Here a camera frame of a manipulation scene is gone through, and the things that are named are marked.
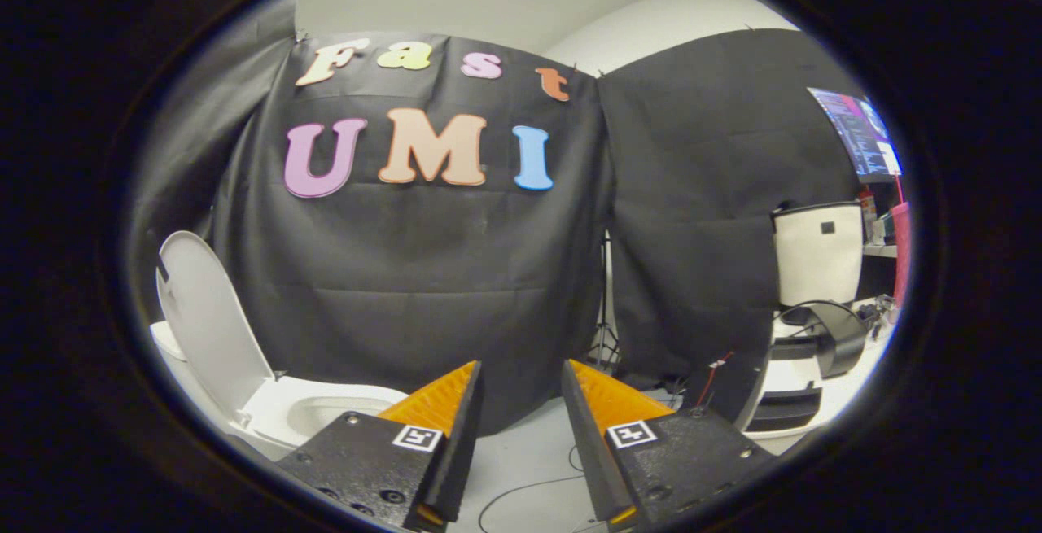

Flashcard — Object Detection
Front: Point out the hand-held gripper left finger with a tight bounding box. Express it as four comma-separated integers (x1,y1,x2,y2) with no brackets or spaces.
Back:
275,360,487,532

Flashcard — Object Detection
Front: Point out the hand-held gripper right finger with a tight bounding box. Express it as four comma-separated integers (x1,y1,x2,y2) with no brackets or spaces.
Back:
560,358,776,530

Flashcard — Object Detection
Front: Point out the black tripod stand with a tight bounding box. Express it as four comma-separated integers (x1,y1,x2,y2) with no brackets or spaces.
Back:
588,232,624,373

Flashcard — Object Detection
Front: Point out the white desk cabinet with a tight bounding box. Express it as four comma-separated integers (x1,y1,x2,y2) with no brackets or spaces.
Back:
745,305,896,441

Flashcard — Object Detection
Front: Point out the black curved desk device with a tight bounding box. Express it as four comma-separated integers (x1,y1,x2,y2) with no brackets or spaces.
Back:
802,301,870,379

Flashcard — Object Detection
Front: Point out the cream tote bag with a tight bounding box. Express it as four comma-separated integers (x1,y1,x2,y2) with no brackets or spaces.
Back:
772,202,865,308

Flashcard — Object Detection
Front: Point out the computer monitor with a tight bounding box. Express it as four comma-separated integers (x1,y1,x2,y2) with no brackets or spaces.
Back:
808,87,903,181

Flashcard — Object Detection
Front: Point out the black floor cable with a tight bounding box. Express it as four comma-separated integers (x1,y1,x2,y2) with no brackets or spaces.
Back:
476,443,589,533

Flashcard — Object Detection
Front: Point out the red cable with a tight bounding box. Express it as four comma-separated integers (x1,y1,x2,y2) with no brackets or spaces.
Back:
694,352,735,412

